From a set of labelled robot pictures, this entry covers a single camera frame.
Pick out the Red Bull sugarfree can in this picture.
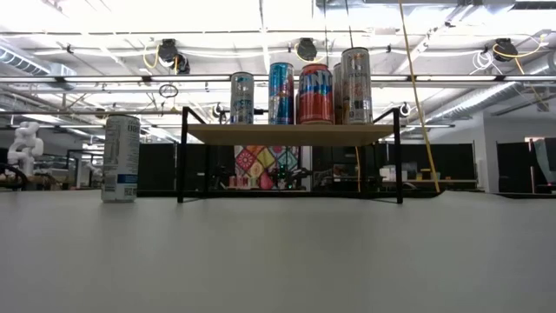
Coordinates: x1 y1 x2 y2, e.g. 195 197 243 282
268 62 295 126

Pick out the white Celsius Arctic can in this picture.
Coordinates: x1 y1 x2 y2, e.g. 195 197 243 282
229 71 255 126

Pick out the red Fanta strawberry can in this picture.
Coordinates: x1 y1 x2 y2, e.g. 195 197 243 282
296 63 335 126

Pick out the white slim can black top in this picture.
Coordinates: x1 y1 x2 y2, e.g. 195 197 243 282
101 113 142 203

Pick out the colourful patterned panel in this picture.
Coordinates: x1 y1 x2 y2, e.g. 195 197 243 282
234 144 301 191

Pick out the black cabinet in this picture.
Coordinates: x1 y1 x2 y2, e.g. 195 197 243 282
311 145 367 193

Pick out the long ceiling light strip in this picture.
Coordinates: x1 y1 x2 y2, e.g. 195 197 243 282
0 73 556 83

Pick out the black partition panel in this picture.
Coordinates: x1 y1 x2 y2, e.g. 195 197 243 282
496 141 536 194
373 143 477 192
137 143 209 195

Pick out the long wooden bench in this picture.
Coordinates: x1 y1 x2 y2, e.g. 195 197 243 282
381 176 479 184

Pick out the wooden shelf black frame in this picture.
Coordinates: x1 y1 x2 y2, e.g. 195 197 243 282
175 105 404 204

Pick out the yellow hanging cord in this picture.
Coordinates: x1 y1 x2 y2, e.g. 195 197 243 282
354 145 362 193
398 0 442 194

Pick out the black ceiling cord reel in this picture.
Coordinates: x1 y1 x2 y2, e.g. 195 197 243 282
296 37 319 62
493 37 518 62
156 37 180 63

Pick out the black hanging ring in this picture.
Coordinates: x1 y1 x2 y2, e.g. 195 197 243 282
158 83 180 99

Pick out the white ribbed air duct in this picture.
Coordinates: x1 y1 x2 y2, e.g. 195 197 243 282
427 51 556 123

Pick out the ceiling air duct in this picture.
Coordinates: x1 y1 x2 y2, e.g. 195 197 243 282
0 45 77 79

